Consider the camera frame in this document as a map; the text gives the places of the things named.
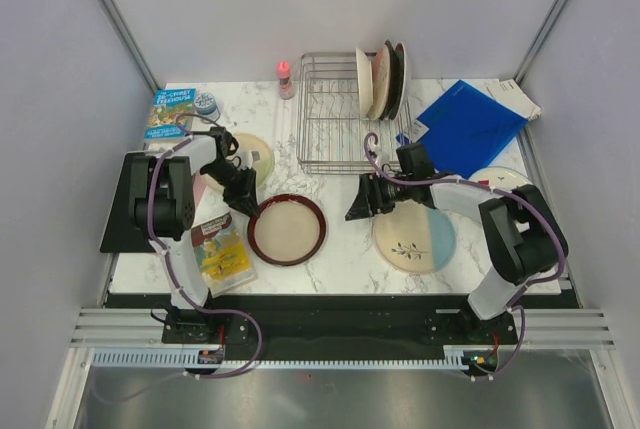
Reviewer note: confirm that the red rimmed beige plate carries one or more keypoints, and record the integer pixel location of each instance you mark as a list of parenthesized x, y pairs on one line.
[(289, 230)]

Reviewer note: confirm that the white slotted cable duct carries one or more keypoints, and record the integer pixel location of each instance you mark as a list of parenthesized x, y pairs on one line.
[(197, 359)]

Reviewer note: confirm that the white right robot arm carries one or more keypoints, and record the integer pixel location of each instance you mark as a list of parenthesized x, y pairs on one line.
[(525, 244)]

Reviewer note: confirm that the illustrated yellow paperback book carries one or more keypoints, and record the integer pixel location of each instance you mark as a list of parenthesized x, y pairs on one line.
[(221, 254)]

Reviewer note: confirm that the cream and green branch plate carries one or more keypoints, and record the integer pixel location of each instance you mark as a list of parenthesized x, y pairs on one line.
[(252, 142)]

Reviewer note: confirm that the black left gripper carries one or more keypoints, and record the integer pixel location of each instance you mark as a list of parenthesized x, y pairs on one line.
[(245, 198)]

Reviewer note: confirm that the cream plate in rack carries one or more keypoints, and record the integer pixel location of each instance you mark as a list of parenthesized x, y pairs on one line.
[(364, 82)]

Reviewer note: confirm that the black clipboard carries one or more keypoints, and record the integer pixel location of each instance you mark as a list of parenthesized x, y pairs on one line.
[(120, 236)]

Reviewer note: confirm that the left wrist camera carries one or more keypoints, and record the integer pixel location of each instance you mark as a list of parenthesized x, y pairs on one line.
[(250, 159)]

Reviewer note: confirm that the pink squeeze bottle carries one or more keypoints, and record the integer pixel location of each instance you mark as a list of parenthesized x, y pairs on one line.
[(283, 71)]

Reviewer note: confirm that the pink speckled plate in rack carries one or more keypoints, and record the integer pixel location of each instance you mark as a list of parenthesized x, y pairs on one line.
[(381, 73)]

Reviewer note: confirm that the cream and blue leaf plate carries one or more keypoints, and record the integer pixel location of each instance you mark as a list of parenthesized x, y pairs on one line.
[(415, 238)]

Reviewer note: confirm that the blue plastic folder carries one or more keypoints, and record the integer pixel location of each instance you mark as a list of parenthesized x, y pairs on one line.
[(463, 130)]

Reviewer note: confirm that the small blue lidded jar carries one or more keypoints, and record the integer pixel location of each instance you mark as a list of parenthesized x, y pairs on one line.
[(206, 105)]

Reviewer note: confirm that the watermelon pattern plate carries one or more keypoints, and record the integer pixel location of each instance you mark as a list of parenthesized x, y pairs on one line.
[(500, 178)]

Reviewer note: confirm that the pink paper sheet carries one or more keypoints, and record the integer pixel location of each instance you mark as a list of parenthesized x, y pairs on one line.
[(201, 195)]

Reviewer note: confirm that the white paper booklet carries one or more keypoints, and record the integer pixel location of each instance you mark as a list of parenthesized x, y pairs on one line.
[(509, 94)]

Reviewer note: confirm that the black plate in rack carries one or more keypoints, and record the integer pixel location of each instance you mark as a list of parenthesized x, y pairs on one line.
[(394, 80)]

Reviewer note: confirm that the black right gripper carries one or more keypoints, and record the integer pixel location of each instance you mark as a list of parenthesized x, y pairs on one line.
[(369, 199)]

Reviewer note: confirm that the blue treehouse book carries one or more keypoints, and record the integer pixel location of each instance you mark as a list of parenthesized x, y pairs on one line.
[(167, 105)]

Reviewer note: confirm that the metal wire dish rack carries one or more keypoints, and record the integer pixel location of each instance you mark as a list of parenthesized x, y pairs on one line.
[(330, 130)]

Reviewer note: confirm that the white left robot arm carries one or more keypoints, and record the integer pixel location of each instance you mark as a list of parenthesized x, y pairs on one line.
[(162, 206)]

